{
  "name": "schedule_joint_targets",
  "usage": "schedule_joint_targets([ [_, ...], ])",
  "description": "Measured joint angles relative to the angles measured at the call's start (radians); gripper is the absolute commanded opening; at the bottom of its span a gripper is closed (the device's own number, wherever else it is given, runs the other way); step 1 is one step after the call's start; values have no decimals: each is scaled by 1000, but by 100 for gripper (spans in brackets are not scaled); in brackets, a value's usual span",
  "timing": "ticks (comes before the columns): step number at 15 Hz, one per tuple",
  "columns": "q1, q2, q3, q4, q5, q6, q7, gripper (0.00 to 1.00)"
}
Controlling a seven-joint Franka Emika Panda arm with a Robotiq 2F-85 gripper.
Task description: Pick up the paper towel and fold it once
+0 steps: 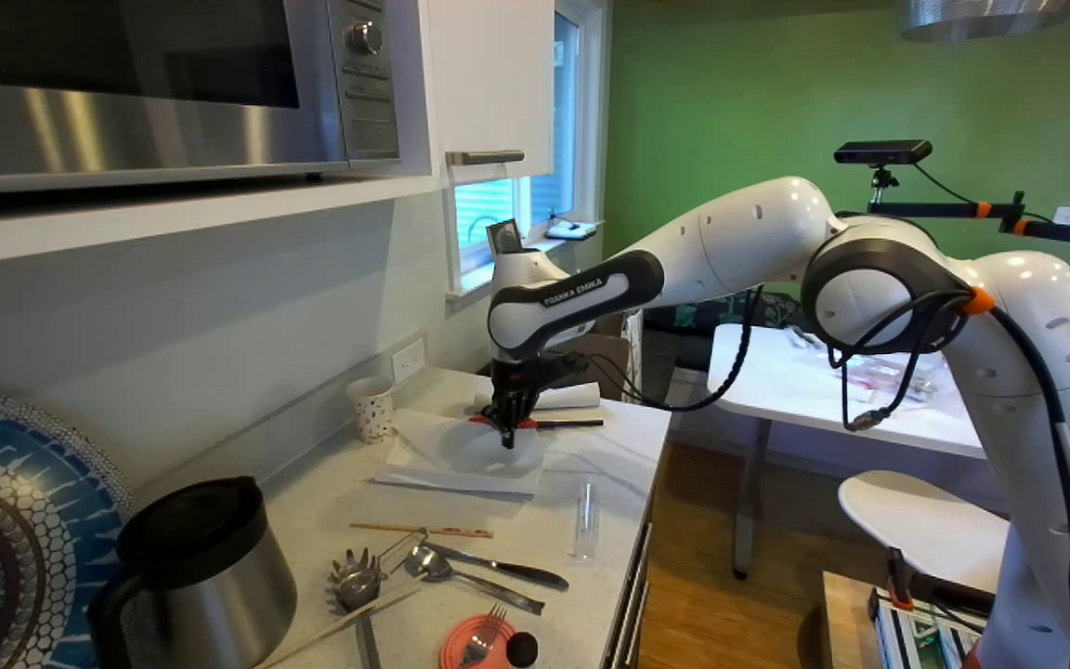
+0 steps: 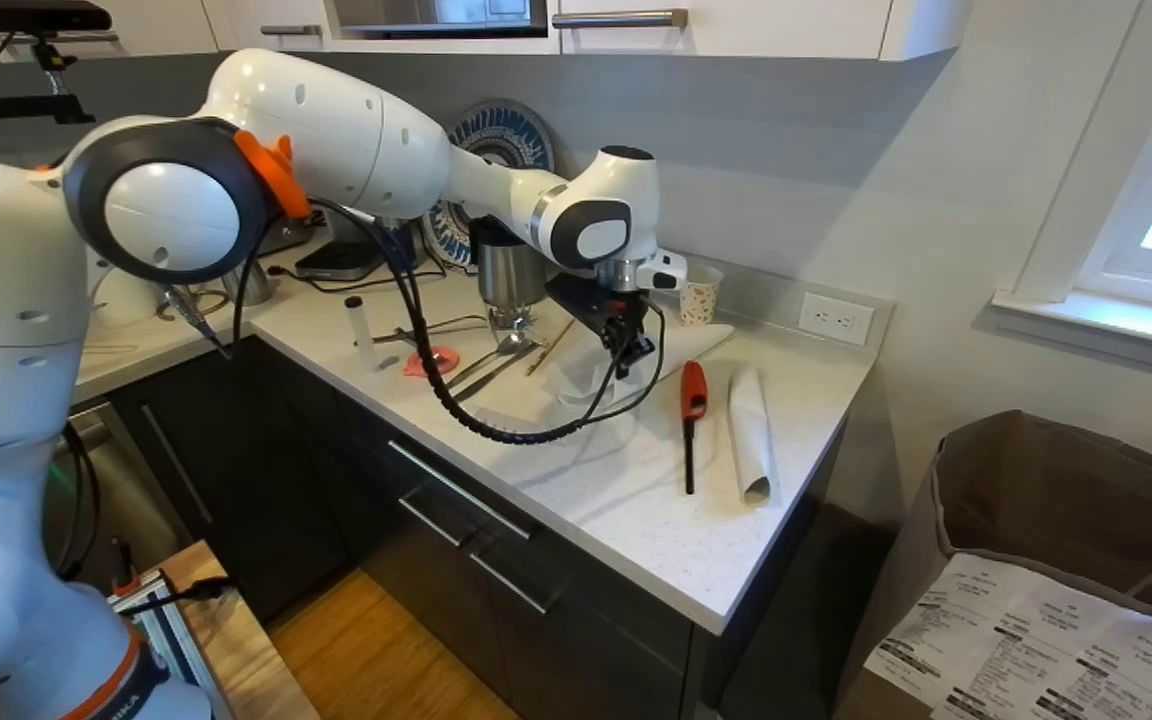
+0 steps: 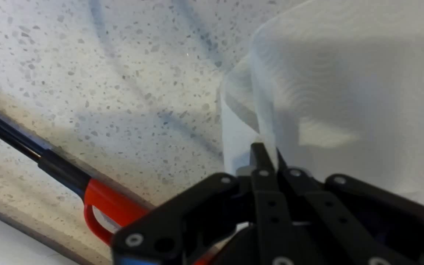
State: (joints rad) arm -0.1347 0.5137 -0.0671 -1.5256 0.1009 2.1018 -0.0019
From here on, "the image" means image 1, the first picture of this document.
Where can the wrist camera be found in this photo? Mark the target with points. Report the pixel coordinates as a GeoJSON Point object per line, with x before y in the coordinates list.
{"type": "Point", "coordinates": [565, 368]}

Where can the red and black utensil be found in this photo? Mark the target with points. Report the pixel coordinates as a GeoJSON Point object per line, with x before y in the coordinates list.
{"type": "Point", "coordinates": [572, 424]}

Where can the orange round lid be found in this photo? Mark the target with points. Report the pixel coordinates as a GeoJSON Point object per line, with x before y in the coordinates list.
{"type": "Point", "coordinates": [461, 643]}

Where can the camera on mount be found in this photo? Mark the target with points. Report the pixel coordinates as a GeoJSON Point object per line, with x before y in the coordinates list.
{"type": "Point", "coordinates": [883, 152]}

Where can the white table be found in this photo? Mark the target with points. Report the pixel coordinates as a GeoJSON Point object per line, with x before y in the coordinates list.
{"type": "Point", "coordinates": [776, 381]}

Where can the metal spoon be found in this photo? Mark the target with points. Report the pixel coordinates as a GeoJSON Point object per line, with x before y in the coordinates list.
{"type": "Point", "coordinates": [424, 563]}

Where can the black round cap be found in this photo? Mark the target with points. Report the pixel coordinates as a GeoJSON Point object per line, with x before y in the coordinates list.
{"type": "Point", "coordinates": [522, 649]}

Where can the white paper towel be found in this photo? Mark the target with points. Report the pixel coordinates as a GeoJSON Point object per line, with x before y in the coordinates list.
{"type": "Point", "coordinates": [461, 460]}

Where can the white chair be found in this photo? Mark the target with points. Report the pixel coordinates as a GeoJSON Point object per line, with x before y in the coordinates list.
{"type": "Point", "coordinates": [925, 525]}

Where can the blue patterned plate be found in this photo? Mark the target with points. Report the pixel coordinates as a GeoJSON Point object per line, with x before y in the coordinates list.
{"type": "Point", "coordinates": [24, 520]}

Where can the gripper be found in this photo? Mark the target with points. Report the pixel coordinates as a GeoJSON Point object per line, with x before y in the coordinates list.
{"type": "Point", "coordinates": [515, 379]}

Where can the dotted paper cup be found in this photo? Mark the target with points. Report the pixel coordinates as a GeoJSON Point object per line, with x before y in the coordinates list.
{"type": "Point", "coordinates": [371, 411]}

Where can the wooden chopstick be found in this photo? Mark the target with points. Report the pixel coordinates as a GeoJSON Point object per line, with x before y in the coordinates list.
{"type": "Point", "coordinates": [424, 531]}
{"type": "Point", "coordinates": [340, 627]}

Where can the clear glass tumbler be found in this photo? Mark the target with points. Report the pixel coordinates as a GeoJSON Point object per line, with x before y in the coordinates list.
{"type": "Point", "coordinates": [587, 520]}

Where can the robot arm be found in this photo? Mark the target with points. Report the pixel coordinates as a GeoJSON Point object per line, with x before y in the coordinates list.
{"type": "Point", "coordinates": [758, 232]}

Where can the microwave knob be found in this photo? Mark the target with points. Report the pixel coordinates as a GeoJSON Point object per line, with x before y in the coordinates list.
{"type": "Point", "coordinates": [366, 37]}

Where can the white paper roll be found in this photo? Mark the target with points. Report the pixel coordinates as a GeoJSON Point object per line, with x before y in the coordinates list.
{"type": "Point", "coordinates": [572, 397]}

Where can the silver pendant lamp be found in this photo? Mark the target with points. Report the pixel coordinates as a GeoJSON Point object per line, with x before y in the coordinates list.
{"type": "Point", "coordinates": [981, 17]}

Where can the small picture frame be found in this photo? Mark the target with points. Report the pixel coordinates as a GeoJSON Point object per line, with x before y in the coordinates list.
{"type": "Point", "coordinates": [504, 237]}

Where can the metal fork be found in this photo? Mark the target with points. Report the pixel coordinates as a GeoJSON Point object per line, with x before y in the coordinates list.
{"type": "Point", "coordinates": [482, 636]}

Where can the white wall socket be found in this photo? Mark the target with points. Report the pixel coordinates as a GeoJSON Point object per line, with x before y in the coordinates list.
{"type": "Point", "coordinates": [408, 360]}

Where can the clear plastic packets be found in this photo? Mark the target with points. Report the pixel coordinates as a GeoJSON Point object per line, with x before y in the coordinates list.
{"type": "Point", "coordinates": [869, 372]}

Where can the white cabinet door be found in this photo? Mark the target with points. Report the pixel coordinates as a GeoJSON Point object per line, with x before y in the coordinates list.
{"type": "Point", "coordinates": [490, 84]}

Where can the stainless steel microwave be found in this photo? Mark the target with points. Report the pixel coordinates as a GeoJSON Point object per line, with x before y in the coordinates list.
{"type": "Point", "coordinates": [154, 93]}

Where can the metal pasta server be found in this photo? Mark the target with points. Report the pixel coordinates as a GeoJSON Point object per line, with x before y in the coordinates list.
{"type": "Point", "coordinates": [356, 583]}

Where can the steel carafe with black lid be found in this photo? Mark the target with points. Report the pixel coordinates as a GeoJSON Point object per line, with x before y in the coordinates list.
{"type": "Point", "coordinates": [201, 585]}

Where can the microwave door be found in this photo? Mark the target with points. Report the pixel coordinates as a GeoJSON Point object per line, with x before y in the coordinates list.
{"type": "Point", "coordinates": [126, 93]}

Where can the window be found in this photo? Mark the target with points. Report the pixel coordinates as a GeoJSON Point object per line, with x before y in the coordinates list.
{"type": "Point", "coordinates": [535, 186]}

